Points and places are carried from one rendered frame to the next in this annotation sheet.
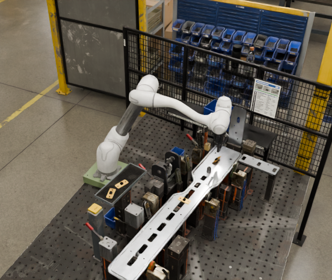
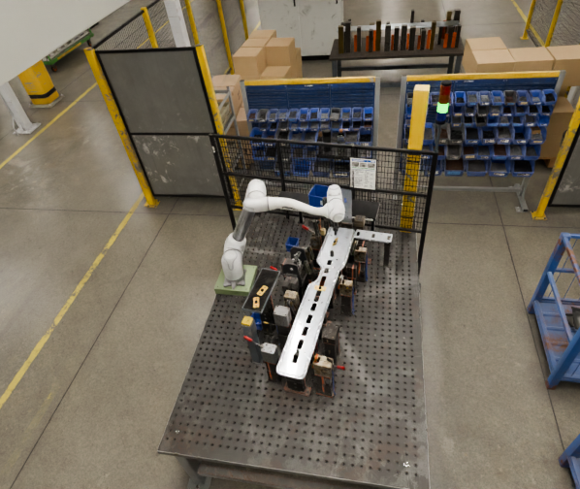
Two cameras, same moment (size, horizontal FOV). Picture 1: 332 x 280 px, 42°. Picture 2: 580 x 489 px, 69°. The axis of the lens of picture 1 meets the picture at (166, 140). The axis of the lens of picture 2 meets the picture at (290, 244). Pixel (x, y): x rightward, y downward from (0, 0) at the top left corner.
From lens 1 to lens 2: 0.42 m
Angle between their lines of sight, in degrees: 8
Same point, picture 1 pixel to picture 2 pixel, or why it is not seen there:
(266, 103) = (365, 178)
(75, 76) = (160, 187)
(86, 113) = (182, 219)
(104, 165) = (233, 274)
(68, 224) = (216, 338)
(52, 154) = (164, 270)
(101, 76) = (187, 181)
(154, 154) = (271, 248)
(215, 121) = (333, 211)
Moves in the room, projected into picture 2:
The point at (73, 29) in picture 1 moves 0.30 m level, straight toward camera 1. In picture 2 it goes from (147, 143) to (153, 153)
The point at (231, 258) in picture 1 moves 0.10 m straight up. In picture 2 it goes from (373, 327) to (373, 318)
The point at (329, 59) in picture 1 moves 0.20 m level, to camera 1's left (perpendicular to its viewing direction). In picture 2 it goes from (416, 126) to (390, 132)
